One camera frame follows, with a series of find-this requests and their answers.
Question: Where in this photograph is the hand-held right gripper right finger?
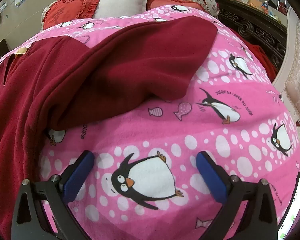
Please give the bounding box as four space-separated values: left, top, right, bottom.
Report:
195 151 278 240

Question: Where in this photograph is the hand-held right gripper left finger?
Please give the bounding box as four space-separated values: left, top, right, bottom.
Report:
11 150 95 240

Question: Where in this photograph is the dark red fleece garment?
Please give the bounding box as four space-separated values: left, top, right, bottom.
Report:
0 16 218 240

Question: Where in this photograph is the pink penguin print blanket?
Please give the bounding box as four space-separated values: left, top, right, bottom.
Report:
0 5 300 240

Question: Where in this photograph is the smartphone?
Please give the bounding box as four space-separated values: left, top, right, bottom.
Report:
277 171 300 240

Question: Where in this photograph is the red cloth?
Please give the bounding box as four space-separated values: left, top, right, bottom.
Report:
230 29 278 80

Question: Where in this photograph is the dark carved wooden headboard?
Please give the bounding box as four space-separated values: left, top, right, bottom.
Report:
211 0 289 70

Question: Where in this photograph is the large red heart pillow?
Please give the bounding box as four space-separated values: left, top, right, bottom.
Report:
43 0 100 29

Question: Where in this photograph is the white square pillow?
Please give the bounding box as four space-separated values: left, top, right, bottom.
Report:
96 0 148 19

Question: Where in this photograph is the small red heart pillow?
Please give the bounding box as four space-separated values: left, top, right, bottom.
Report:
147 0 205 12

